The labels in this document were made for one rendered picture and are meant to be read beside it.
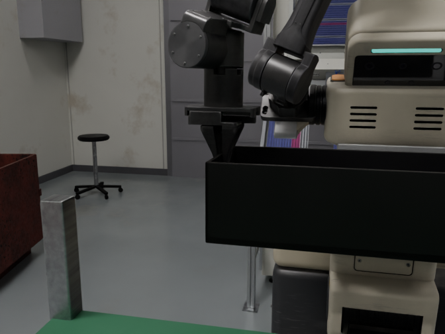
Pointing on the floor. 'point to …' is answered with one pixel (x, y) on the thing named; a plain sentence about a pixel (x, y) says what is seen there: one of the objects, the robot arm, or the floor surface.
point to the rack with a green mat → (71, 276)
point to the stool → (95, 166)
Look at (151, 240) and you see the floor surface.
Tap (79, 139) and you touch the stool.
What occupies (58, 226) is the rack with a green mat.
